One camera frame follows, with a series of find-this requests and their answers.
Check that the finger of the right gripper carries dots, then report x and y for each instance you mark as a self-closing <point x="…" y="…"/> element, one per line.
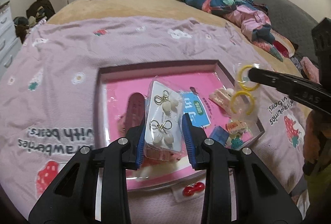
<point x="284" y="83"/>

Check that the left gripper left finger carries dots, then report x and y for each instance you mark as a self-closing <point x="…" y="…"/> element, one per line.
<point x="71" y="196"/>

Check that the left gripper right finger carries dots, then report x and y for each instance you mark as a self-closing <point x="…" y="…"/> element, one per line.
<point x="239" y="188"/>

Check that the yellow rings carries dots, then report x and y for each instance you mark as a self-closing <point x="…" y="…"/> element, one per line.
<point x="244" y="89"/>

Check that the red cherry earrings card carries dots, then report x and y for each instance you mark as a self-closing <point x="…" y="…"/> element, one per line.
<point x="185" y="192"/>

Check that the blue small box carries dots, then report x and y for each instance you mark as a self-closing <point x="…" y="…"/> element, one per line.
<point x="220" y="135"/>

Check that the maroon hair roller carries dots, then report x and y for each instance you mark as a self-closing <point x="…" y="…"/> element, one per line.
<point x="135" y="111"/>

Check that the white pearl earrings card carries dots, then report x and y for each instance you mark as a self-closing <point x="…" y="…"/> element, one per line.
<point x="164" y="113"/>

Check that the right hand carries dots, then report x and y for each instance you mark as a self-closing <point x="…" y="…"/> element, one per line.
<point x="316" y="123"/>

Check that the pink fluffy cloth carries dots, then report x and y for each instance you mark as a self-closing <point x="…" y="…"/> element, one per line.
<point x="311" y="71"/>

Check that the grey headboard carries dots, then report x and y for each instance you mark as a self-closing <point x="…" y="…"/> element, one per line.
<point x="292" y="22"/>

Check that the small orange claw hairclip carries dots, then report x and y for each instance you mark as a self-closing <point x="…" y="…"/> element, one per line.
<point x="236" y="127"/>

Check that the long pink claw hairclip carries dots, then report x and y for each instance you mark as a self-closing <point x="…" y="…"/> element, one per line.
<point x="222" y="98"/>

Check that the purple strawberry print blanket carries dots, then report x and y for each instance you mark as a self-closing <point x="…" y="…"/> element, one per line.
<point x="48" y="91"/>

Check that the pink blue children's book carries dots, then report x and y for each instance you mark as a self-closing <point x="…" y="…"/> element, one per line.
<point x="195" y="89"/>

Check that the beige tulle bow hairclip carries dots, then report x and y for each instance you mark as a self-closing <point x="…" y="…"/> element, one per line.
<point x="161" y="155"/>

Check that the blue floral duvet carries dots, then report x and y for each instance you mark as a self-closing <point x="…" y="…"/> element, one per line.
<point x="254" y="22"/>

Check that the shallow cardboard box tray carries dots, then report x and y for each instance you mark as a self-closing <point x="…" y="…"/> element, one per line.
<point x="153" y="69"/>

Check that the white drawer chest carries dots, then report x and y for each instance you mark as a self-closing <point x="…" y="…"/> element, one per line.
<point x="10" y="43"/>

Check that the tan bed sheet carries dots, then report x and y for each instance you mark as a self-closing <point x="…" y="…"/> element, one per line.
<point x="155" y="7"/>

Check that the dark clothes pile by wall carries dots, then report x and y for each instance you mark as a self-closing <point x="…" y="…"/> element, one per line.
<point x="38" y="13"/>

